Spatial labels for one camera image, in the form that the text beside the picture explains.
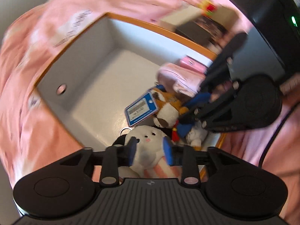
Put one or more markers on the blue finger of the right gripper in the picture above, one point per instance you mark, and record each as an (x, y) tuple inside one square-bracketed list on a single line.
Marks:
[(199, 107), (218, 72)]

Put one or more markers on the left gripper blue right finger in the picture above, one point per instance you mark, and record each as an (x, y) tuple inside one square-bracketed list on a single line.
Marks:
[(188, 158)]

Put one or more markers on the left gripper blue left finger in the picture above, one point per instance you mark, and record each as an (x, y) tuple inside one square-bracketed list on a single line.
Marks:
[(113, 157)]

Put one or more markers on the pink notebook case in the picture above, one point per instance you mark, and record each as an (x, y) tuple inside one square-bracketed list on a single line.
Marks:
[(192, 64)]

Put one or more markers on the white dog popcorn plush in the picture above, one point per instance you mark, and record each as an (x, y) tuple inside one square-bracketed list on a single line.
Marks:
[(149, 160)]

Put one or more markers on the brown dog sailor plush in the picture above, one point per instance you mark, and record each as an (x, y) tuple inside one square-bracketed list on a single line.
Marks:
[(167, 116)]

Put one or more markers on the anime art card pack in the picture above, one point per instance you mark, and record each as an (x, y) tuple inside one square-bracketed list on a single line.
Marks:
[(216, 30)]

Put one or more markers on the pink fabric pouch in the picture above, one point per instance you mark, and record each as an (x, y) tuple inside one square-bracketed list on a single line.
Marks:
[(178, 80)]

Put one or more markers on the dark grey book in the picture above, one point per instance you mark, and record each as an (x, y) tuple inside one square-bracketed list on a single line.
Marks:
[(197, 32)]

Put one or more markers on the brown cardboard small box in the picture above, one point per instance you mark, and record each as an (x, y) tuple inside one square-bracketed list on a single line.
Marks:
[(225, 16)]

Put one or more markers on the blue price tag card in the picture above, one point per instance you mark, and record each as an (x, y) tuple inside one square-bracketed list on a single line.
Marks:
[(141, 109)]

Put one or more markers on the orange red crochet toy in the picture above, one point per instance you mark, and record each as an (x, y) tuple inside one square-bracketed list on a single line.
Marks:
[(207, 7)]

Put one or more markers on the white rectangular box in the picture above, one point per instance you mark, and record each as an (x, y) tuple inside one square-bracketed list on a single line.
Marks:
[(179, 17)]

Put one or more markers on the person right hand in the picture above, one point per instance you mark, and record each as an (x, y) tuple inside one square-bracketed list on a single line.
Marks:
[(290, 84)]

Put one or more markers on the pink patterned duvet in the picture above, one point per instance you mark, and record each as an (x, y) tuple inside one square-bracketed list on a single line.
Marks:
[(32, 138)]

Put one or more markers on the orange cardboard storage box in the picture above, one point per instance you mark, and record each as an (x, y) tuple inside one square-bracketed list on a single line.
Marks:
[(103, 70)]

